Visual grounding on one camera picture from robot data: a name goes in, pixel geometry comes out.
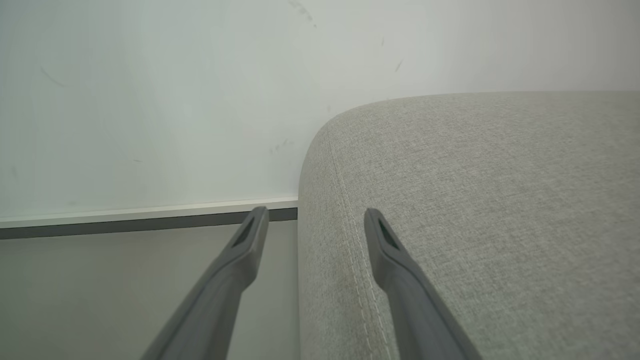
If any light grey fabric sofa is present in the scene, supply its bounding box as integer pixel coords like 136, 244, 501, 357
297, 91, 640, 360

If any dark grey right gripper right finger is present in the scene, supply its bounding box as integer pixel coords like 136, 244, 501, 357
363, 208, 484, 360

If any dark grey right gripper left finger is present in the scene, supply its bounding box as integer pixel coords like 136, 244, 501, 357
140, 206, 270, 360

